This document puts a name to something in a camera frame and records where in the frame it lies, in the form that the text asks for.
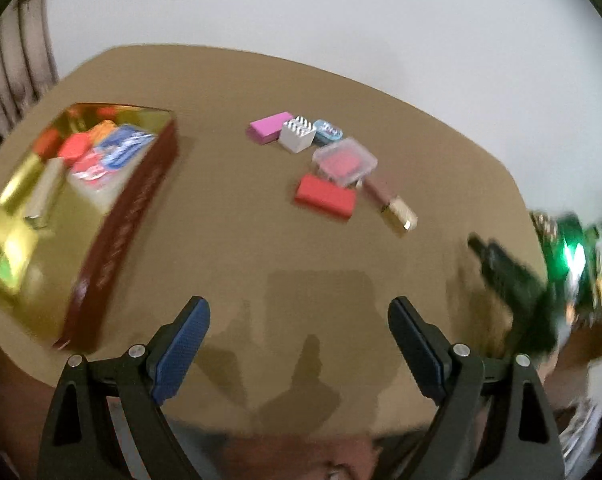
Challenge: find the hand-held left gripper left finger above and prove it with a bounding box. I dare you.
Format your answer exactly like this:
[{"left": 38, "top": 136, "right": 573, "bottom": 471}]
[{"left": 37, "top": 296, "right": 212, "bottom": 480}]

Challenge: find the brown box with gold lining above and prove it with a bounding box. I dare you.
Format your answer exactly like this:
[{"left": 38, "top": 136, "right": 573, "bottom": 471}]
[{"left": 0, "top": 102, "right": 179, "bottom": 353}]

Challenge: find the brown and gold lipstick tube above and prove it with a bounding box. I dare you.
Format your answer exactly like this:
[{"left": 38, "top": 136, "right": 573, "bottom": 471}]
[{"left": 363, "top": 178, "right": 418, "bottom": 233}]

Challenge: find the blue and red packet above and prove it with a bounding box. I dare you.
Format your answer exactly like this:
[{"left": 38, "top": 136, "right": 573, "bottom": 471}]
[{"left": 68, "top": 124, "right": 157, "bottom": 192}]

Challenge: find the person's right forearm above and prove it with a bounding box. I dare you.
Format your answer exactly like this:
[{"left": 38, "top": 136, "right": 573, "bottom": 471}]
[{"left": 551, "top": 330, "right": 602, "bottom": 411}]

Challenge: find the pink block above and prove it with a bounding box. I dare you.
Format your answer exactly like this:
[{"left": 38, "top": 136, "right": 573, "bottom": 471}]
[{"left": 247, "top": 111, "right": 294, "bottom": 145}]

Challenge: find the red flat block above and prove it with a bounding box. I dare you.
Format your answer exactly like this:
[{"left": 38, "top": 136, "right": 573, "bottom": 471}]
[{"left": 294, "top": 175, "right": 357, "bottom": 219}]

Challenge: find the clear case with pink insert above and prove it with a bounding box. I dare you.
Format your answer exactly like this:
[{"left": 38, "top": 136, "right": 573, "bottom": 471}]
[{"left": 312, "top": 137, "right": 378, "bottom": 185}]

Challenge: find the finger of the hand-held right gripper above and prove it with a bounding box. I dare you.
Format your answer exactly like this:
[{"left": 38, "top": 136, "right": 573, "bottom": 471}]
[{"left": 467, "top": 232, "right": 558, "bottom": 357}]

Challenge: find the white ribbed box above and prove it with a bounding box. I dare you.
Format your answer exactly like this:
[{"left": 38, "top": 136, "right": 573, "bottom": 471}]
[{"left": 279, "top": 116, "right": 316, "bottom": 153}]

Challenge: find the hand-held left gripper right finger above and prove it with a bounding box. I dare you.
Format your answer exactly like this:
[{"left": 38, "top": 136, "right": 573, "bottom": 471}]
[{"left": 388, "top": 296, "right": 567, "bottom": 480}]

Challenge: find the beige curtain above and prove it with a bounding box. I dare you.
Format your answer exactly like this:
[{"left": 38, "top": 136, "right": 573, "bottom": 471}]
[{"left": 0, "top": 0, "right": 59, "bottom": 151}]

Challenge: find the blue oval tin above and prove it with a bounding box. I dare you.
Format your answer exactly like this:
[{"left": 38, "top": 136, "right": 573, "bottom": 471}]
[{"left": 313, "top": 120, "right": 343, "bottom": 144}]

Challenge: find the orange block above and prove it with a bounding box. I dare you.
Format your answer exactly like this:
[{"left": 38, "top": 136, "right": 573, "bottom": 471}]
[{"left": 91, "top": 121, "right": 118, "bottom": 144}]

